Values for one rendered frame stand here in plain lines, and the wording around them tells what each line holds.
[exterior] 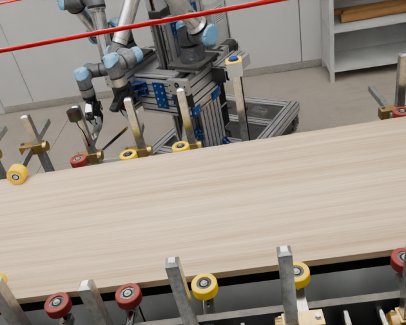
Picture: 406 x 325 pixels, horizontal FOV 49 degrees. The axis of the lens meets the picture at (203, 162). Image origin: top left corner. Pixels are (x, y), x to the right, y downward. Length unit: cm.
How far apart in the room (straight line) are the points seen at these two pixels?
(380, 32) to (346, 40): 33
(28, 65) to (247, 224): 401
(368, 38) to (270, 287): 373
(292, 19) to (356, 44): 71
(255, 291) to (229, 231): 22
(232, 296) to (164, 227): 34
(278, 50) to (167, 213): 335
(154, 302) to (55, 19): 378
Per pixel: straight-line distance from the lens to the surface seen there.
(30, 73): 526
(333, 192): 167
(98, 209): 182
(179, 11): 232
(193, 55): 256
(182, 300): 122
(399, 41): 505
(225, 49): 286
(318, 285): 156
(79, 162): 216
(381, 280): 161
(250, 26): 468
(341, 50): 490
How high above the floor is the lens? 195
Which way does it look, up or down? 33 degrees down
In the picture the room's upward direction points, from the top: 12 degrees counter-clockwise
